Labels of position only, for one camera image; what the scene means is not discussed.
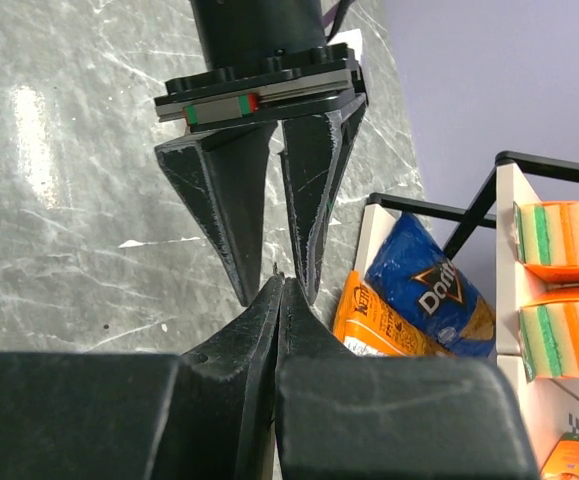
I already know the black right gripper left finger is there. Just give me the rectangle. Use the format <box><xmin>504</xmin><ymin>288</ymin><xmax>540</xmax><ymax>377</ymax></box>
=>
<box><xmin>0</xmin><ymin>275</ymin><xmax>284</xmax><ymax>479</ymax></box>

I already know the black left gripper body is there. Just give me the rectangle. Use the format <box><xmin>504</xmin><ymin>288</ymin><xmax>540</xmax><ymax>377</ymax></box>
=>
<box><xmin>154</xmin><ymin>43</ymin><xmax>366</xmax><ymax>133</ymax></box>

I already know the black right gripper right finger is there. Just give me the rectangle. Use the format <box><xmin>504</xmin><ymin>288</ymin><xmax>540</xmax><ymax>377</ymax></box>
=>
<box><xmin>275</xmin><ymin>278</ymin><xmax>539</xmax><ymax>479</ymax></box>

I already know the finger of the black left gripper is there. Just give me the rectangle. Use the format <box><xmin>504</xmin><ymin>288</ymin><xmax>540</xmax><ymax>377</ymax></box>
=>
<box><xmin>280</xmin><ymin>94</ymin><xmax>367</xmax><ymax>304</ymax></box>
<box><xmin>155</xmin><ymin>123</ymin><xmax>277</xmax><ymax>306</ymax></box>

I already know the orange snack bag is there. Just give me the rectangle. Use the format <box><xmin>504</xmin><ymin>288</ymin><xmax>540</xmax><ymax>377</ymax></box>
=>
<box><xmin>333</xmin><ymin>270</ymin><xmax>452</xmax><ymax>357</ymax></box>

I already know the blue snack bag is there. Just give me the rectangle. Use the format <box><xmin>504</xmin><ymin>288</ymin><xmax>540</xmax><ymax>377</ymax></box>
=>
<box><xmin>365</xmin><ymin>212</ymin><xmax>496</xmax><ymax>358</ymax></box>

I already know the beige black three-tier shelf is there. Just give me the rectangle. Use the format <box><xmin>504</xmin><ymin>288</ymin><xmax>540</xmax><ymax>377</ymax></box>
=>
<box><xmin>351</xmin><ymin>149</ymin><xmax>579</xmax><ymax>480</ymax></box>

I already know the orange sponge pack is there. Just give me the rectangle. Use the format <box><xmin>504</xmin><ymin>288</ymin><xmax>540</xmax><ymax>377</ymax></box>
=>
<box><xmin>541</xmin><ymin>433</ymin><xmax>579</xmax><ymax>480</ymax></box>
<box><xmin>513</xmin><ymin>201</ymin><xmax>579</xmax><ymax>284</ymax></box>
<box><xmin>519</xmin><ymin>296</ymin><xmax>579</xmax><ymax>381</ymax></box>

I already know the orange sponge pack far left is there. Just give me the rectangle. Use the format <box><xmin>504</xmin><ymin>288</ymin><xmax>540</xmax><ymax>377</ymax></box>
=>
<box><xmin>513</xmin><ymin>201</ymin><xmax>579</xmax><ymax>284</ymax></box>

